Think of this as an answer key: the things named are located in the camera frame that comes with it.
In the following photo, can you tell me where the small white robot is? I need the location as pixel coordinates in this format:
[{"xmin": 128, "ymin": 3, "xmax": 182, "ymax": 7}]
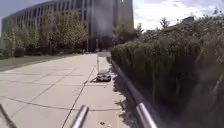
[{"xmin": 95, "ymin": 51, "xmax": 113, "ymax": 83}]

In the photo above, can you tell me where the low concrete kerb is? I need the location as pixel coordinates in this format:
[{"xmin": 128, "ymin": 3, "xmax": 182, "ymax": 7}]
[{"xmin": 109, "ymin": 59, "xmax": 148, "ymax": 111}]

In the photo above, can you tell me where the large dark building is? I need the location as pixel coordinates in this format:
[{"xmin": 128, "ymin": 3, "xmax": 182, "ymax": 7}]
[{"xmin": 0, "ymin": 0, "xmax": 135, "ymax": 54}]

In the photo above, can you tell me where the row of trees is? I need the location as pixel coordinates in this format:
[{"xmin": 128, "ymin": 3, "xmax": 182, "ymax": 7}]
[{"xmin": 0, "ymin": 11, "xmax": 89, "ymax": 58}]

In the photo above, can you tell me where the tall green hedge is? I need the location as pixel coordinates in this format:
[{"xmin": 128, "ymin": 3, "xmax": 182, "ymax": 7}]
[{"xmin": 109, "ymin": 14, "xmax": 224, "ymax": 128}]

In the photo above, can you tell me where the robot's own part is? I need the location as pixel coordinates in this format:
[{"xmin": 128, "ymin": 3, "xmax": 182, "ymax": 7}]
[
  {"xmin": 69, "ymin": 104, "xmax": 90, "ymax": 128},
  {"xmin": 135, "ymin": 102, "xmax": 158, "ymax": 128}
]

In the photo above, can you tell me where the pale concrete slab pavement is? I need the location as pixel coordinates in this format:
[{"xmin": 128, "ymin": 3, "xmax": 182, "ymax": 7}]
[{"xmin": 0, "ymin": 53, "xmax": 141, "ymax": 128}]

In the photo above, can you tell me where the grass strip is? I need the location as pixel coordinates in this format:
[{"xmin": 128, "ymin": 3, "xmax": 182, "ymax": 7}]
[{"xmin": 0, "ymin": 53, "xmax": 79, "ymax": 69}]

